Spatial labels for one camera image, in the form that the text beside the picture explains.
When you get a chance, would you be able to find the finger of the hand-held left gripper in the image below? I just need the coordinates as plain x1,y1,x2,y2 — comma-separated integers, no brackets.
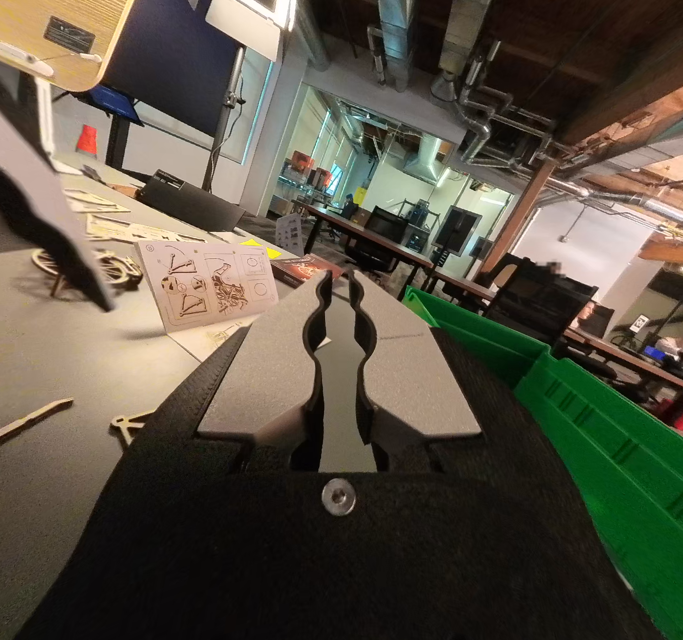
0,109,115,313

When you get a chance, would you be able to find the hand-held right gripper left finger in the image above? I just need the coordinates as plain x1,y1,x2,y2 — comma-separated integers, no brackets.
197,271,333,457

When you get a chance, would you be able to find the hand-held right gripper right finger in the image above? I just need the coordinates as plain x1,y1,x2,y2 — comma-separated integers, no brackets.
348,271,482,451

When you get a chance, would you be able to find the triangular wooden frame part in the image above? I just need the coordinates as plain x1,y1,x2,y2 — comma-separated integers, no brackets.
109,410,157,448

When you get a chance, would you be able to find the long wooden stick part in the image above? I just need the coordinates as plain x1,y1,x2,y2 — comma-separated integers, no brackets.
0,398,74,442

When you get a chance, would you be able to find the wooden laser-cut parts sheet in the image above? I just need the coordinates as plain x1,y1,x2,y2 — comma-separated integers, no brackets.
64,188,131,214
85,214,209,246

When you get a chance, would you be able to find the partly built wooden bicycle model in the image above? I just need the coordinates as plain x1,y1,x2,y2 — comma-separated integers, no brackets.
31,248,145,298

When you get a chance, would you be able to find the dark red model kit box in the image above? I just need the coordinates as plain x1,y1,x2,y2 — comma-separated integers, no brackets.
269,255,345,283

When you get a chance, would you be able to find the brown wooden table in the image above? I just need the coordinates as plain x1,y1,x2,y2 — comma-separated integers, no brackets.
429,269,499,305

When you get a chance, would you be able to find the white instruction booklet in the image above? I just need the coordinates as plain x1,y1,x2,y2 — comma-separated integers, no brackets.
133,240,279,363

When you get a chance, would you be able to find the black cardboard box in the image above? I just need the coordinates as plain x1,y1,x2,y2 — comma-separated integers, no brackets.
138,169,246,231

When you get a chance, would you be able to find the white printed leaflet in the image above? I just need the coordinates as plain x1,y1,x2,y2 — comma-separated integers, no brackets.
275,213,305,257

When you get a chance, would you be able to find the long brown table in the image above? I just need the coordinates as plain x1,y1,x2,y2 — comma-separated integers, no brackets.
301,204,433,299

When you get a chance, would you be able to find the black office chair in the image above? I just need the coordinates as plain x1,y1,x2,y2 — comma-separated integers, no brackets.
344,205,409,278

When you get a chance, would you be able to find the black monitor on stand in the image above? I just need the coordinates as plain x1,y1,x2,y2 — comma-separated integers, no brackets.
431,204,481,267

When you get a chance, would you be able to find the metal shelf rack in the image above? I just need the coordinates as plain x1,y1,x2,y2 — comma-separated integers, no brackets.
397,197,441,249

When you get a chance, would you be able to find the dark blue backdrop panel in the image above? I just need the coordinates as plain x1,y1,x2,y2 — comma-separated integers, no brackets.
101,0,241,139

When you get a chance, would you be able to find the metal light stand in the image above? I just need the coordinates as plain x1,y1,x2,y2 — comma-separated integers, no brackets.
202,45,246,193

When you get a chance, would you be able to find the green plastic bin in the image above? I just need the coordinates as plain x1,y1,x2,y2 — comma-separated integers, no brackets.
403,285,683,640

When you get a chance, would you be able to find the metal ventilation hood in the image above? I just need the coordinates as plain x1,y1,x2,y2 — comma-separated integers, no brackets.
403,136,454,187

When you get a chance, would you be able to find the white studio light panel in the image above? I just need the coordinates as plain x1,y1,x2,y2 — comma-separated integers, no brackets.
165,0,300,62

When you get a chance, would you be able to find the white table frame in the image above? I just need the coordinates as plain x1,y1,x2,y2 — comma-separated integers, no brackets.
0,42,103,156

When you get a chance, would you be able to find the blue screen on post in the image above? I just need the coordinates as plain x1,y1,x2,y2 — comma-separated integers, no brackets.
88,84,145,169

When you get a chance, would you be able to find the brown wooden post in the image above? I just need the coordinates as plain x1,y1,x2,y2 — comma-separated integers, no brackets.
480,160,558,278

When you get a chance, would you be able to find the rectangular metal air duct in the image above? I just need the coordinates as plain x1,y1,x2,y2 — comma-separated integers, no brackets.
438,0,513,70

